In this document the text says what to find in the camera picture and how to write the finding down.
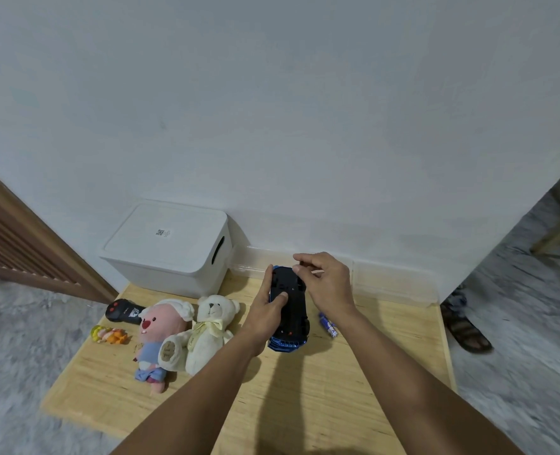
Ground pink plush toy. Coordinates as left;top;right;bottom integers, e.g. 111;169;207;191
134;299;195;395

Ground brown sandal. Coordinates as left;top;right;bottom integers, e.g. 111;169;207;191
440;302;493;354

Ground wooden slatted door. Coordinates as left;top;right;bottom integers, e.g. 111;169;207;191
0;158;119;305

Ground person's left forearm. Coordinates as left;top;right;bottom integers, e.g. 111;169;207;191
110;329;262;455

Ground person's right hand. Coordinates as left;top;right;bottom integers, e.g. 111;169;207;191
292;252;357;323

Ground blue toy car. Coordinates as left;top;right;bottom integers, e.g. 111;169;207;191
267;266;312;354

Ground person's left hand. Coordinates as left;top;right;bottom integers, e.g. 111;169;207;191
235;265;290;358

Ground blue batteries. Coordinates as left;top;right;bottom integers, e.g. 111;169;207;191
319;312;339;339

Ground white teddy bear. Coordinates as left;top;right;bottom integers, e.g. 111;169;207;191
158;294;241;377

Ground black remote controller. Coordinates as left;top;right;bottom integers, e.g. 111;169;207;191
105;299;148;325

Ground small colourful toy figure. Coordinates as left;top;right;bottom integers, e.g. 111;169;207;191
90;325;132;346

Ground white lidded storage box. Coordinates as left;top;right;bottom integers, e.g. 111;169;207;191
99;201;233;300

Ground person's right forearm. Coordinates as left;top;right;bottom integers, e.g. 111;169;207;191
324;307;525;455

